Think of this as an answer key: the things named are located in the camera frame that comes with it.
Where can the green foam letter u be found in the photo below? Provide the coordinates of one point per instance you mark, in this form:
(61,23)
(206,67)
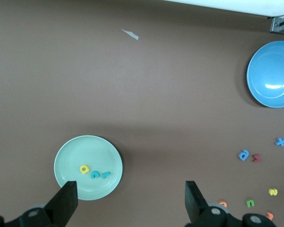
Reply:
(247,203)

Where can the red foam letter m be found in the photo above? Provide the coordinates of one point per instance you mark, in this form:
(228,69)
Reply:
(256,158)

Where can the white paper scrap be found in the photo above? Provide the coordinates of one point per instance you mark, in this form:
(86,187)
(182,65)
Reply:
(132,35)

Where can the silver angle bracket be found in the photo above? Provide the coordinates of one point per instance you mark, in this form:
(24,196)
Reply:
(275,23)

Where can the teal letter L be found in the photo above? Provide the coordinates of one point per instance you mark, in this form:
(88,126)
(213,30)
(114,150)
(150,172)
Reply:
(106,175)

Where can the blue round plate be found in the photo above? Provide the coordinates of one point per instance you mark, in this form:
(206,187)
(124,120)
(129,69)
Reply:
(269,71)

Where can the blue foam letter a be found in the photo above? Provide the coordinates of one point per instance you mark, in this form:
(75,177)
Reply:
(240,156)

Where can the pale green round plate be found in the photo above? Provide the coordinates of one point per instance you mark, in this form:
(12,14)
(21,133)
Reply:
(85,151)

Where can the teal foam letter c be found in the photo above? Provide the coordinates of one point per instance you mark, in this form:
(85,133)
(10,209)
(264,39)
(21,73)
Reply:
(92,175)

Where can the brown table cover sheet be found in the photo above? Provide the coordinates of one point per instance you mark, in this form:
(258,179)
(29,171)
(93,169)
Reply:
(156,94)

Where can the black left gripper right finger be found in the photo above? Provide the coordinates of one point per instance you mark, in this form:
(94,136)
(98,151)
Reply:
(192,201)

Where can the yellow foam letter s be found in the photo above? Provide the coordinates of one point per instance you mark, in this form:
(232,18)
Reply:
(273,192)

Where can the orange foam letter t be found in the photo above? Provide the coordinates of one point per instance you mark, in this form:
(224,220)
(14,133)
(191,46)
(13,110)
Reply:
(270,215)

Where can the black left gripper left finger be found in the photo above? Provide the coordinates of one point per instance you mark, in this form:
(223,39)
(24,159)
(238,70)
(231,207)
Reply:
(68,201)

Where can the yellow foam letter a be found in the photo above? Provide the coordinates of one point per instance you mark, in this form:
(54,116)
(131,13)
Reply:
(81,169)

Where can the blue foam letter x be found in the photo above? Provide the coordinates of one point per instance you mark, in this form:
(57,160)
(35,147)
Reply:
(280,142)

